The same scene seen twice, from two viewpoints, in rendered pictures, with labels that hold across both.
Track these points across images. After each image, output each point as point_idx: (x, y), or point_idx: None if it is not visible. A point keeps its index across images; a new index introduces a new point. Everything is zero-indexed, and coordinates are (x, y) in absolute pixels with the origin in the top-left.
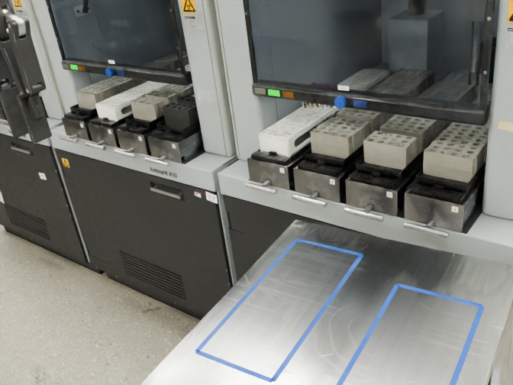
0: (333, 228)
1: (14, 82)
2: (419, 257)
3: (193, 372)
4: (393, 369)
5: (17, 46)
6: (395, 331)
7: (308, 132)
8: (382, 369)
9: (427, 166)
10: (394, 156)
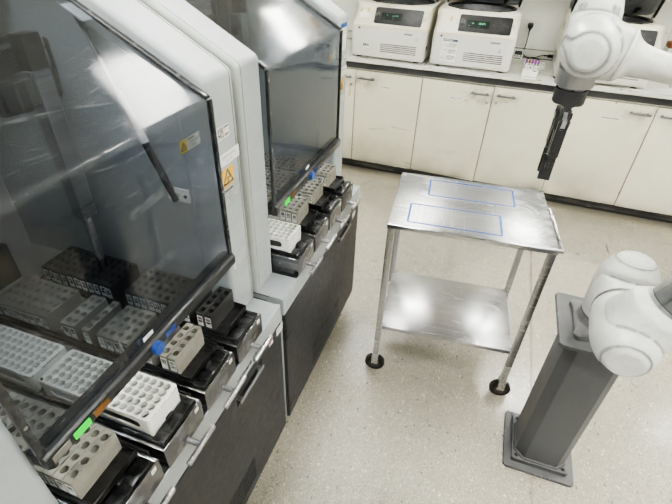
0: (391, 211)
1: (544, 153)
2: (406, 190)
3: (512, 234)
4: (474, 194)
5: None
6: (456, 194)
7: None
8: (476, 196)
9: (327, 183)
10: (320, 190)
